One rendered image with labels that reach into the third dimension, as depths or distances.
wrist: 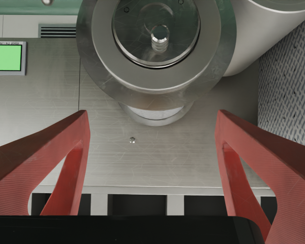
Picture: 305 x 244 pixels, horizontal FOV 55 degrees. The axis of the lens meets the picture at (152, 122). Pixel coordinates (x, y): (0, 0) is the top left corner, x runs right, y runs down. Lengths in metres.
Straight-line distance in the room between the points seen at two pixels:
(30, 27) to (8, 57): 2.73
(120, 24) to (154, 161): 0.37
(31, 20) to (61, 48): 2.78
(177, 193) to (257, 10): 0.40
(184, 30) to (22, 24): 3.21
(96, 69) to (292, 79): 0.26
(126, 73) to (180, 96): 0.05
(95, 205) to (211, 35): 0.44
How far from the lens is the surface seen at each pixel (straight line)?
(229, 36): 0.29
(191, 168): 0.59
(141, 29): 0.26
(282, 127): 0.44
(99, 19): 0.28
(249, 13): 0.32
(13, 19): 3.50
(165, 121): 0.51
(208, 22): 0.28
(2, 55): 0.68
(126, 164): 0.59
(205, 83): 0.27
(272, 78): 0.49
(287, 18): 0.32
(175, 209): 0.61
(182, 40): 0.26
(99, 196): 0.61
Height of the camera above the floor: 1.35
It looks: 4 degrees down
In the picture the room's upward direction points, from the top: 179 degrees counter-clockwise
